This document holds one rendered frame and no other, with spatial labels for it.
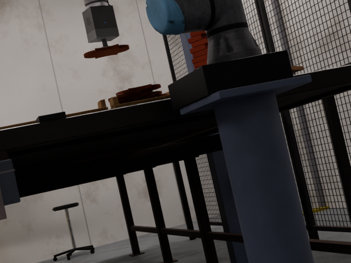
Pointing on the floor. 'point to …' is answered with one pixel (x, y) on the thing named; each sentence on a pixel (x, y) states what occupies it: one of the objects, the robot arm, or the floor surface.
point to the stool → (71, 232)
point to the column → (260, 169)
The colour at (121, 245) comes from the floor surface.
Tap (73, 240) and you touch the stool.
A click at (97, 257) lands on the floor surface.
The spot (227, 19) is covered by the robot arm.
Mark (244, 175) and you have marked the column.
